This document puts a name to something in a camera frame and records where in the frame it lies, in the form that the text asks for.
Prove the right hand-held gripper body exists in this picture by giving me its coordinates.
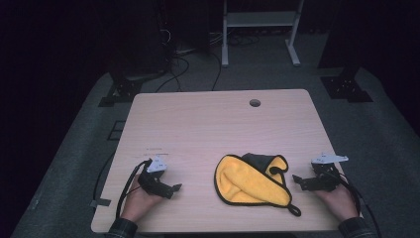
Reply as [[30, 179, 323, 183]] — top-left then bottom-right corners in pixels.
[[311, 152, 350, 192]]

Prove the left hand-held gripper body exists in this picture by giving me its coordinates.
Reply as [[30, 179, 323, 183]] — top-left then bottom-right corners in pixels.
[[138, 155, 174, 199]]

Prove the yellow and black cloth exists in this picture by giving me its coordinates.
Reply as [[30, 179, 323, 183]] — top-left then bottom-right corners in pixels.
[[213, 152, 302, 218]]

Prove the person's left hand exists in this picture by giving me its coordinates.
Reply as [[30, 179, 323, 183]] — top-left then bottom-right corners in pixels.
[[121, 179, 162, 223]]

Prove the person's right hand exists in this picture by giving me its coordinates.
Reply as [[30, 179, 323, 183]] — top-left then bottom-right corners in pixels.
[[313, 188, 360, 222]]

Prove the grey tape strip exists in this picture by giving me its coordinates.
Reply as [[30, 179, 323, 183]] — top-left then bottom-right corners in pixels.
[[89, 197, 112, 209]]

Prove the black stand base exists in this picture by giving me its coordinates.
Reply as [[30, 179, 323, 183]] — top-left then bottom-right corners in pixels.
[[98, 76, 145, 108], [320, 67, 374, 103]]

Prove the left hand-held gripper black cable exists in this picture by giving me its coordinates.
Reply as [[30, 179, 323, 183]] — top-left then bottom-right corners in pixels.
[[115, 159, 153, 220]]

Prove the hand-held gripper black cable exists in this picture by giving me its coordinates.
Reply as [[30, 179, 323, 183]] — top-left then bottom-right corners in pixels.
[[330, 168, 382, 238], [115, 159, 153, 220]]

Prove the right hand-held gripper black cable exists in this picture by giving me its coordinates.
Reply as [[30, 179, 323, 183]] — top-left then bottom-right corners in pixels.
[[330, 168, 382, 238]]

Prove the black floor outlet frame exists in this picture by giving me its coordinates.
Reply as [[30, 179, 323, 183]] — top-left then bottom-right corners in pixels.
[[106, 120, 127, 142]]

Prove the thin black floor cable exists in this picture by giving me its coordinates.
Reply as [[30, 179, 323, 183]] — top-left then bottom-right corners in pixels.
[[210, 52, 223, 92]]

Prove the tangled cable bundle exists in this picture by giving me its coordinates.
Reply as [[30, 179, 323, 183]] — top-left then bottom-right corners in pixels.
[[227, 32, 261, 48]]

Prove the white metal stand frame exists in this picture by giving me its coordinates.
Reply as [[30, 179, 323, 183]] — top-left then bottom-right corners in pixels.
[[221, 0, 305, 68]]

